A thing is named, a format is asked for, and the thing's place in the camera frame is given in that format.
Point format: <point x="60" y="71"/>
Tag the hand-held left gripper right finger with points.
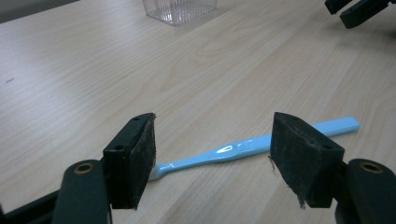
<point x="299" y="161"/>

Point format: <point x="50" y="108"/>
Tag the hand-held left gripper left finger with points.
<point x="130" y="161"/>

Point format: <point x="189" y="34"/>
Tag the light blue toothbrush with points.
<point x="199" y="160"/>

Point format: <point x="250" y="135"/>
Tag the clear plastic container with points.
<point x="177" y="12"/>

